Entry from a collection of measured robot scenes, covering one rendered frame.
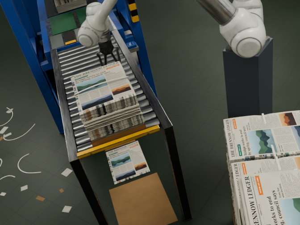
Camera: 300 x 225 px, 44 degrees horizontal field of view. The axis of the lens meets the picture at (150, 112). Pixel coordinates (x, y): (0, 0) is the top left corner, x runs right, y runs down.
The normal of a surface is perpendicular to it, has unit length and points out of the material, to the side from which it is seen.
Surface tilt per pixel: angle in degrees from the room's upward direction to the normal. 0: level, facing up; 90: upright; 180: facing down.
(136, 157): 1
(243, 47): 96
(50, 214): 0
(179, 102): 0
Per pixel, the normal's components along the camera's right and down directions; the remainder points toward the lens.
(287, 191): -0.17, -0.76
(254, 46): -0.14, 0.72
